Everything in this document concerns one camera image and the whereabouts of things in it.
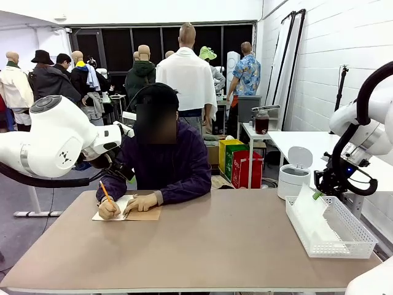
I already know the white paper sheet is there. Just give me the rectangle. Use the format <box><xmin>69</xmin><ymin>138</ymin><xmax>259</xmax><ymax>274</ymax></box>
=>
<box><xmin>293</xmin><ymin>183</ymin><xmax>341</xmax><ymax>246</ymax></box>

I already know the mannequin with green hat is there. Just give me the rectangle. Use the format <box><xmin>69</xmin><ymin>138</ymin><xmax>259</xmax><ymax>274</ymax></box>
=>
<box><xmin>198</xmin><ymin>45</ymin><xmax>227</xmax><ymax>93</ymax></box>

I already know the yellow pencil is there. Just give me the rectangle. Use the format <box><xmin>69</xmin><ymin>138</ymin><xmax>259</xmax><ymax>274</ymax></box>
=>
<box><xmin>98</xmin><ymin>180</ymin><xmax>115</xmax><ymax>205</ymax></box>

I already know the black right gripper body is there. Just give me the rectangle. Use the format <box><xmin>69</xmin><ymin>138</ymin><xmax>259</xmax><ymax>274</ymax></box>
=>
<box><xmin>314</xmin><ymin>167</ymin><xmax>337</xmax><ymax>196</ymax></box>

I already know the yellow shopping bag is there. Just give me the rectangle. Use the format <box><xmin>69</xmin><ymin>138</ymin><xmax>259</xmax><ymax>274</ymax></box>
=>
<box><xmin>218</xmin><ymin>138</ymin><xmax>245</xmax><ymax>178</ymax></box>

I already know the white T-shaped table leg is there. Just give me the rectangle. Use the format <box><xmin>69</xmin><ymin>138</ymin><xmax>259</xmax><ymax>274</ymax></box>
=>
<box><xmin>12</xmin><ymin>184</ymin><xmax>64</xmax><ymax>218</ymax></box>

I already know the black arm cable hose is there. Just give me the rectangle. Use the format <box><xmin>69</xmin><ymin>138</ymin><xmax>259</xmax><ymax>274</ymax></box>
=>
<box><xmin>0</xmin><ymin>161</ymin><xmax>108</xmax><ymax>189</ymax></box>
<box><xmin>331</xmin><ymin>60</ymin><xmax>393</xmax><ymax>197</ymax></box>

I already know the white side table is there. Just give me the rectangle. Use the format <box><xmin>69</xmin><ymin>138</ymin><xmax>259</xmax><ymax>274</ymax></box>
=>
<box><xmin>238</xmin><ymin>122</ymin><xmax>282</xmax><ymax>189</ymax></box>

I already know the person's right forearm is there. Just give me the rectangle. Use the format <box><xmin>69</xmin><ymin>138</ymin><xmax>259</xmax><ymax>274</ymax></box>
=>
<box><xmin>95</xmin><ymin>178</ymin><xmax>119</xmax><ymax>203</ymax></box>

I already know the white perforated plastic basket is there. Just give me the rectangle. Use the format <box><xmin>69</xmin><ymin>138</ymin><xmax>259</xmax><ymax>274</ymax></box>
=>
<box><xmin>285</xmin><ymin>195</ymin><xmax>379</xmax><ymax>259</ymax></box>

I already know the person's right hand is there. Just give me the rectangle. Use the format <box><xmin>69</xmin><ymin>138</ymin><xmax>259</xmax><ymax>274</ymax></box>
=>
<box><xmin>98</xmin><ymin>199</ymin><xmax>122</xmax><ymax>221</ymax></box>

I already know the black tripod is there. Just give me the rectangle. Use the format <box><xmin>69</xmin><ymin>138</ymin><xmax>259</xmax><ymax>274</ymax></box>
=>
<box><xmin>330</xmin><ymin>64</ymin><xmax>350</xmax><ymax>135</ymax></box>

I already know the mannequin in dark green hoodie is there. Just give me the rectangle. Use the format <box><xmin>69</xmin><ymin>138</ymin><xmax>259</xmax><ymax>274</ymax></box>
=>
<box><xmin>125</xmin><ymin>44</ymin><xmax>157</xmax><ymax>122</ymax></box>

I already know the mannequin with black hat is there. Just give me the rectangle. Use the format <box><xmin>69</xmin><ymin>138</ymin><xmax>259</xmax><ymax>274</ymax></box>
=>
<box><xmin>28</xmin><ymin>49</ymin><xmax>81</xmax><ymax>104</ymax></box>

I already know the mannequin in cream jacket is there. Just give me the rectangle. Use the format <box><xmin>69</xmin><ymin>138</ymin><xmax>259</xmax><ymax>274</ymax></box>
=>
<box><xmin>0</xmin><ymin>51</ymin><xmax>34</xmax><ymax>132</ymax></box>

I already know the black-haired background person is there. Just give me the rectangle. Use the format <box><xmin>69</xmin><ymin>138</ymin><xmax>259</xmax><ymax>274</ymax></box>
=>
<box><xmin>53</xmin><ymin>53</ymin><xmax>73</xmax><ymax>77</ymax></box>

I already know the mannequin with yellow collar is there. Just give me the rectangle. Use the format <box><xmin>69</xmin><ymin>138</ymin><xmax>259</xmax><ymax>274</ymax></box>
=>
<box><xmin>70</xmin><ymin>50</ymin><xmax>108</xmax><ymax>124</ymax></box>

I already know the black cap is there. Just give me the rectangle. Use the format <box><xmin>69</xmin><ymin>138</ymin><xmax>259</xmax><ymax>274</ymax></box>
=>
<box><xmin>134</xmin><ymin>82</ymin><xmax>180</xmax><ymax>105</ymax></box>

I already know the spiral notebook kraft cover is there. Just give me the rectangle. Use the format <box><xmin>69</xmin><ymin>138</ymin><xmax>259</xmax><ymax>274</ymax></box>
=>
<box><xmin>91</xmin><ymin>194</ymin><xmax>163</xmax><ymax>222</ymax></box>

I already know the white panel black frame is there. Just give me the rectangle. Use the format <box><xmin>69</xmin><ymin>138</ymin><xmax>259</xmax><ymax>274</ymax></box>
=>
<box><xmin>278</xmin><ymin>8</ymin><xmax>307</xmax><ymax>132</ymax></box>
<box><xmin>264</xmin><ymin>10</ymin><xmax>297</xmax><ymax>107</ymax></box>

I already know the person's left forearm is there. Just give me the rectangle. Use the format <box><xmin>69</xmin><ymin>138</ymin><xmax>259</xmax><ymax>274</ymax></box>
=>
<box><xmin>155</xmin><ymin>181</ymin><xmax>212</xmax><ymax>206</ymax></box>

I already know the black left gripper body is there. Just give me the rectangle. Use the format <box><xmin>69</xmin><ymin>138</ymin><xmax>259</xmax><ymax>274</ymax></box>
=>
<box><xmin>107</xmin><ymin>162</ymin><xmax>136</xmax><ymax>182</ymax></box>

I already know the white round trash can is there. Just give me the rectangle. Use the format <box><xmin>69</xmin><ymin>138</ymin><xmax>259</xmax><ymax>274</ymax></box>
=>
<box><xmin>277</xmin><ymin>146</ymin><xmax>314</xmax><ymax>200</ymax></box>

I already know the mannequin with white cloth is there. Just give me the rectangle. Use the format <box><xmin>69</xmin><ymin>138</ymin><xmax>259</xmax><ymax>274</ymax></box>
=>
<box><xmin>155</xmin><ymin>22</ymin><xmax>218</xmax><ymax>130</ymax></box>

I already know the glass jar dark liquid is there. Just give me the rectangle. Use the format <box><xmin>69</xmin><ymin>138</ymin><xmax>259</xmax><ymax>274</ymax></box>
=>
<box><xmin>255</xmin><ymin>110</ymin><xmax>270</xmax><ymax>135</ymax></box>

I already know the mannequin in blue floral shirt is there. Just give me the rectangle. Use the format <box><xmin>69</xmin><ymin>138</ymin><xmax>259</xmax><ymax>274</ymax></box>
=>
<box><xmin>226</xmin><ymin>41</ymin><xmax>262</xmax><ymax>139</ymax></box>

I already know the grey bin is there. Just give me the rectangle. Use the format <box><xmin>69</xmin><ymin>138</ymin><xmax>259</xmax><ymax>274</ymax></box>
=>
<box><xmin>238</xmin><ymin>95</ymin><xmax>262</xmax><ymax>124</ymax></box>

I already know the white desk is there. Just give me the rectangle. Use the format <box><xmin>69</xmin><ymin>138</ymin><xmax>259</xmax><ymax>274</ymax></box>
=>
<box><xmin>267</xmin><ymin>131</ymin><xmax>393</xmax><ymax>219</ymax></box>

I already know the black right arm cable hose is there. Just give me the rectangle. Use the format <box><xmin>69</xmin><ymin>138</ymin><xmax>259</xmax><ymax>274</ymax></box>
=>
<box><xmin>331</xmin><ymin>60</ymin><xmax>393</xmax><ymax>197</ymax></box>

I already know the green shopping bag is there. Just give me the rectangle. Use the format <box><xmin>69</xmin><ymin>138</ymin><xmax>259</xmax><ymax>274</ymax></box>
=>
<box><xmin>225</xmin><ymin>144</ymin><xmax>249</xmax><ymax>182</ymax></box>

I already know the red shopping bag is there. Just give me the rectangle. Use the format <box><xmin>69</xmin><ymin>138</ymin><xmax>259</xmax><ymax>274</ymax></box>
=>
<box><xmin>232</xmin><ymin>150</ymin><xmax>264</xmax><ymax>189</ymax></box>

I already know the person in purple sweater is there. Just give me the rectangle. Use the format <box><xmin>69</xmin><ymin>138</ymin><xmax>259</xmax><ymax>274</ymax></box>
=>
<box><xmin>95</xmin><ymin>82</ymin><xmax>212</xmax><ymax>207</ymax></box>

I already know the grey metal tray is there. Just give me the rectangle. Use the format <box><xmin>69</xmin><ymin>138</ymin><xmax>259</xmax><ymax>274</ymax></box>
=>
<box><xmin>251</xmin><ymin>104</ymin><xmax>281</xmax><ymax>112</ymax></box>

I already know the person's left hand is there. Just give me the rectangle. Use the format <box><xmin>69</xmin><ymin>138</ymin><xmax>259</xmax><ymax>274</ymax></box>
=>
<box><xmin>123</xmin><ymin>193</ymin><xmax>159</xmax><ymax>213</ymax></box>

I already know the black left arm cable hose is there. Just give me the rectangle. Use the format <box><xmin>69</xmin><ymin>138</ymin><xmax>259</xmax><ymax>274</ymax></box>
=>
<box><xmin>0</xmin><ymin>161</ymin><xmax>108</xmax><ymax>189</ymax></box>

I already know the tall white appliance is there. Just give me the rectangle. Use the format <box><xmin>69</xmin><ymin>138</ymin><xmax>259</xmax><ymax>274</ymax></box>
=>
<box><xmin>226</xmin><ymin>50</ymin><xmax>241</xmax><ymax>82</ymax></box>

